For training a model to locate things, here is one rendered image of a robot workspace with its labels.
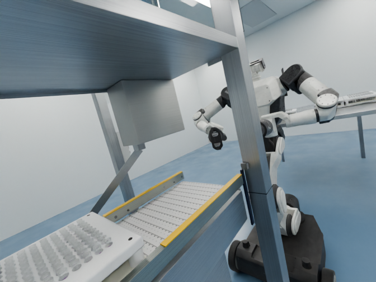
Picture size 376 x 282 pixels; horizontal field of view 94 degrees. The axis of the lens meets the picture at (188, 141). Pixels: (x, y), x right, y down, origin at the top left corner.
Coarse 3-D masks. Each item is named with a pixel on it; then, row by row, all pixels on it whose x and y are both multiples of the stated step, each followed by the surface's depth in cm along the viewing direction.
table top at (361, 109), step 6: (372, 102) 163; (294, 108) 283; (300, 108) 261; (306, 108) 244; (312, 108) 228; (342, 108) 172; (348, 108) 164; (354, 108) 157; (360, 108) 150; (366, 108) 143; (372, 108) 138; (336, 114) 149; (342, 114) 143; (348, 114) 141; (354, 114) 139; (360, 114) 137; (366, 114) 135; (282, 120) 187; (282, 126) 168
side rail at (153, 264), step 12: (240, 180) 56; (228, 192) 50; (216, 204) 46; (204, 216) 42; (192, 228) 38; (180, 240) 36; (156, 252) 32; (168, 252) 33; (144, 264) 30; (156, 264) 31; (132, 276) 28; (144, 276) 29
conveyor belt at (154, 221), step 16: (176, 192) 65; (192, 192) 61; (208, 192) 58; (144, 208) 58; (160, 208) 56; (176, 208) 53; (192, 208) 51; (128, 224) 51; (144, 224) 49; (160, 224) 47; (176, 224) 45; (144, 240) 42; (160, 240) 41
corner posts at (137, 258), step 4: (140, 248) 32; (136, 252) 31; (140, 252) 32; (132, 256) 31; (136, 256) 31; (140, 256) 31; (132, 260) 31; (136, 260) 31; (140, 260) 31; (132, 264) 31; (136, 264) 31
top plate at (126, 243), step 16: (96, 224) 40; (112, 224) 38; (48, 240) 38; (80, 240) 35; (96, 240) 34; (112, 240) 33; (128, 240) 31; (16, 256) 35; (96, 256) 29; (112, 256) 28; (128, 256) 30; (80, 272) 26; (96, 272) 26
